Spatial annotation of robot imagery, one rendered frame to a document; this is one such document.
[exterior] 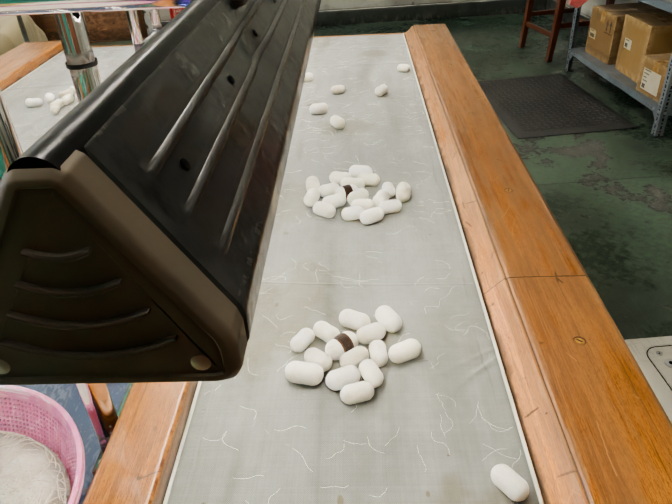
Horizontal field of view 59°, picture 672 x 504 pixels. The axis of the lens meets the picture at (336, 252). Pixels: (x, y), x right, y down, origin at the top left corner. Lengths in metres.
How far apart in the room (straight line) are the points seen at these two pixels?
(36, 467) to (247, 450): 0.19
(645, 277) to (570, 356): 1.56
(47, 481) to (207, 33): 0.43
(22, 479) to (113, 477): 0.11
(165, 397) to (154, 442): 0.05
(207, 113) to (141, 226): 0.08
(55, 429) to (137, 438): 0.09
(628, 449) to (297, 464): 0.27
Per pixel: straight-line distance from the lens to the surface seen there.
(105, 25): 5.52
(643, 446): 0.56
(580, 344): 0.63
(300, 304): 0.69
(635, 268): 2.19
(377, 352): 0.60
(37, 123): 1.40
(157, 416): 0.57
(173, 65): 0.24
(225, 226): 0.19
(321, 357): 0.60
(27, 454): 0.63
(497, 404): 0.59
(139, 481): 0.53
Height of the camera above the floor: 1.17
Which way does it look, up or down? 33 degrees down
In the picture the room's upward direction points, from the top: 3 degrees counter-clockwise
